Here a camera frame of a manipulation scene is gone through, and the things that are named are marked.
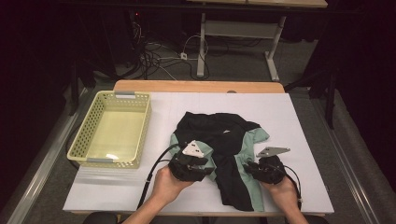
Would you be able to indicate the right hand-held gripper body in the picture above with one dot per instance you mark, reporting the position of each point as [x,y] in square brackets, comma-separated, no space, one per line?
[271,171]

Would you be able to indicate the person's right hand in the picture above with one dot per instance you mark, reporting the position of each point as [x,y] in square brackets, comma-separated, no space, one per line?
[285,194]

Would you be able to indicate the black and green shirt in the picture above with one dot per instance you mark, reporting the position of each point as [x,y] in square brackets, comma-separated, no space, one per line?
[224,140]

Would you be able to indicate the white table sheet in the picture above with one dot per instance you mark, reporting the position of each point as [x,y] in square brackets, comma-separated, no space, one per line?
[280,105]

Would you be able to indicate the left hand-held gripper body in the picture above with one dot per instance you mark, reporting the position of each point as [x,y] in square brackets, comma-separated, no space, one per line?
[183,169]

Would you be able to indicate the person's left hand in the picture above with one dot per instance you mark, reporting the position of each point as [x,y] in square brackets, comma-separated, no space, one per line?
[165,186]

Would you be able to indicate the white-framed desk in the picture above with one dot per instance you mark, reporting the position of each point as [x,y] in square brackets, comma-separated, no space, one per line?
[239,29]

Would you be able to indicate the metal floor rail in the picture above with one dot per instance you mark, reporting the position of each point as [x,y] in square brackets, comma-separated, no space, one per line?
[40,174]
[341,155]

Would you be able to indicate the white plug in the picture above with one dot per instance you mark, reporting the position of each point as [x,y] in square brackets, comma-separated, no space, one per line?
[183,56]

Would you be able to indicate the black stand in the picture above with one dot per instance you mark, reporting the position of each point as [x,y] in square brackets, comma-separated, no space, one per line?
[330,102]
[74,93]

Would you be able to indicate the yellow perforated plastic basket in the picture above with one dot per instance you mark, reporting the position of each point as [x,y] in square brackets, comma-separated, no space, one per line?
[93,124]

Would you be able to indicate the wooden table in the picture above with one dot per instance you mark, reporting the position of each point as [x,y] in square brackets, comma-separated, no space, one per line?
[199,86]

